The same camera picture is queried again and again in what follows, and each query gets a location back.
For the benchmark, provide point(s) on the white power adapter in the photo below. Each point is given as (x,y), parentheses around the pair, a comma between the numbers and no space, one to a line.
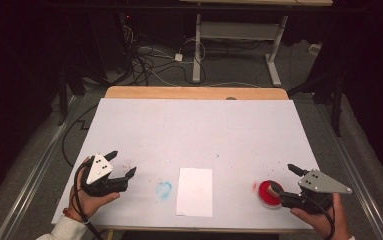
(178,57)

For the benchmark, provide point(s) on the white paper sheet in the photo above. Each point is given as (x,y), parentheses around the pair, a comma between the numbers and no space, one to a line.
(194,193)

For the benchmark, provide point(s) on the metal floor rail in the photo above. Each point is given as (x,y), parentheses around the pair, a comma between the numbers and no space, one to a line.
(29,180)
(355,173)

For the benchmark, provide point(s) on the white metal desk frame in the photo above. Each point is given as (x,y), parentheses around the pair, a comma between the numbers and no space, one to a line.
(197,50)

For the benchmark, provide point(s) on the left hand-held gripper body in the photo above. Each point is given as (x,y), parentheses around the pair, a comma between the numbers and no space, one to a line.
(99,168)

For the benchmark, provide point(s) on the person's right hand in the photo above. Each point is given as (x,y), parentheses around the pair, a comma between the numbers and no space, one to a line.
(329,223)

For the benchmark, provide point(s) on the small white box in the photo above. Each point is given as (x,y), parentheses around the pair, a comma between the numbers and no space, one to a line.
(315,49)

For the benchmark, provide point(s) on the person's left hand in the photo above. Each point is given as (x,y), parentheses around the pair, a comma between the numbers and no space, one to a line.
(79,196)

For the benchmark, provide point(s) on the black stand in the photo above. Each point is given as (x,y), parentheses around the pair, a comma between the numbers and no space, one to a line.
(337,106)
(62,96)

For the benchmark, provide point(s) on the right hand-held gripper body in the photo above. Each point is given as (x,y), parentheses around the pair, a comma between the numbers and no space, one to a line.
(319,183)

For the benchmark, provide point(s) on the round red ink pad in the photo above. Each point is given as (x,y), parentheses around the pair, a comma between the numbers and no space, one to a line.
(265,200)

